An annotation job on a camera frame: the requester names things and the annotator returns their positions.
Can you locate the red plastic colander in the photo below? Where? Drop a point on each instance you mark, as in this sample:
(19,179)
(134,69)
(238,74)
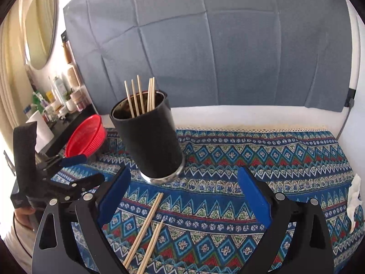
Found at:
(85,137)

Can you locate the black cylindrical utensil holder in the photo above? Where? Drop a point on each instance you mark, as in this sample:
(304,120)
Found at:
(148,139)

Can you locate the black shelf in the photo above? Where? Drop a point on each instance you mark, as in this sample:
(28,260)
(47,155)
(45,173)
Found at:
(71,122)

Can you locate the white paper board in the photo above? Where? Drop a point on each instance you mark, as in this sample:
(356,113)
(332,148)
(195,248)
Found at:
(41,132)

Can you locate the oval wall mirror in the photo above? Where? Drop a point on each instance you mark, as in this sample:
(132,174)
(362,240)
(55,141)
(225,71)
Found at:
(41,25)

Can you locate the blue patterned tablecloth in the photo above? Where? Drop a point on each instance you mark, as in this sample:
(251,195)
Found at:
(228,159)

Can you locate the white spray bottle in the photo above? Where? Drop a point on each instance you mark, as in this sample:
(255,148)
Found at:
(59,90)

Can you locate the small potted plant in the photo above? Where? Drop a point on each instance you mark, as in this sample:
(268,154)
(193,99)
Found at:
(70,102)

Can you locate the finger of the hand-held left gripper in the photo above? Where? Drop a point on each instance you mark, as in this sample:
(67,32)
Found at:
(72,160)
(85,182)

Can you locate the wooden paddle hairbrush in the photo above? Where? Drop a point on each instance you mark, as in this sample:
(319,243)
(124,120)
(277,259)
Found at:
(73,77)

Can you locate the bunch of wooden chopsticks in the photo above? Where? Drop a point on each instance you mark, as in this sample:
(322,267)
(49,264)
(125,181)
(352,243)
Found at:
(141,94)

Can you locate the glass jar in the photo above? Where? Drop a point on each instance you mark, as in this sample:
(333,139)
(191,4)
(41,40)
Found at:
(78,102)

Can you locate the grey backdrop cloth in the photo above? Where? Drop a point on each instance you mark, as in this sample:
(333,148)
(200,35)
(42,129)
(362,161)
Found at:
(228,48)

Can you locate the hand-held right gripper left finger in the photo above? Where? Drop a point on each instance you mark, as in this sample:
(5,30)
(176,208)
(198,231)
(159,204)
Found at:
(114,199)

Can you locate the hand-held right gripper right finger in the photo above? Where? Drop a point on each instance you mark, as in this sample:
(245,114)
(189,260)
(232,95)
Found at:
(255,198)

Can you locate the crumpled white tissue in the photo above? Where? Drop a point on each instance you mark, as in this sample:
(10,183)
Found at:
(353,199)

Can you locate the beige curtain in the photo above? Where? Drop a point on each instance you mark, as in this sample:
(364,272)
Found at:
(11,77)

